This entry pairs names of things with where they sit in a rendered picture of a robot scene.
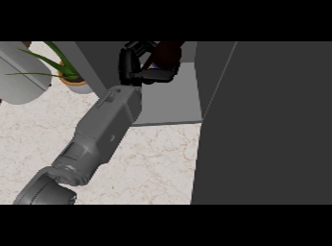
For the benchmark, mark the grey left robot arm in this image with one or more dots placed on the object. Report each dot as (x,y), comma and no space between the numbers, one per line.
(103,125)

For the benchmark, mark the pale grey rounded appliance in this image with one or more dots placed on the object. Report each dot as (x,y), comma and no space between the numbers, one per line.
(13,73)

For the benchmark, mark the dark grey cabinet door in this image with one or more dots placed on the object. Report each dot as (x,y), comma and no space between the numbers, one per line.
(274,128)

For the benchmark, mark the dark wine bottle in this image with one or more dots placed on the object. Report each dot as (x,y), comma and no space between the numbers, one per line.
(168,54)

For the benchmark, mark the grey cabinet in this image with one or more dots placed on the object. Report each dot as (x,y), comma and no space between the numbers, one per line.
(172,96)

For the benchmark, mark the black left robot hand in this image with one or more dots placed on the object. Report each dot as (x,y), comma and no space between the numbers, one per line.
(129,65)

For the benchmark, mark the green potted plant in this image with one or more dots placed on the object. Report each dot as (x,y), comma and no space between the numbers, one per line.
(66,68)

